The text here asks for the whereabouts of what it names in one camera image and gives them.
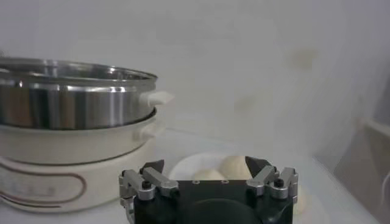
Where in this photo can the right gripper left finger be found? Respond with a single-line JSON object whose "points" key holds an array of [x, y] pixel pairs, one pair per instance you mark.
{"points": [[158, 179]]}

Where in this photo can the stainless steel steamer basket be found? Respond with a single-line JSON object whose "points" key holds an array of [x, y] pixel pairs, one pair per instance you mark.
{"points": [[76, 103]]}

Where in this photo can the white steamed baozi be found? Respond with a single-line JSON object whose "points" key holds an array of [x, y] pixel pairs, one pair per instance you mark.
{"points": [[234, 168], [208, 175]]}

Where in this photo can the white round plate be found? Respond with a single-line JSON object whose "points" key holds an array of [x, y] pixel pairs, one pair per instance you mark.
{"points": [[186, 167]]}

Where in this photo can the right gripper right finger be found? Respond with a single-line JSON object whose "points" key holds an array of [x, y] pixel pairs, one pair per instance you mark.
{"points": [[262, 176]]}

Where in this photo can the cream electric cooker base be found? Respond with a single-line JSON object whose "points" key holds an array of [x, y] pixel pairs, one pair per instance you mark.
{"points": [[76, 143]]}

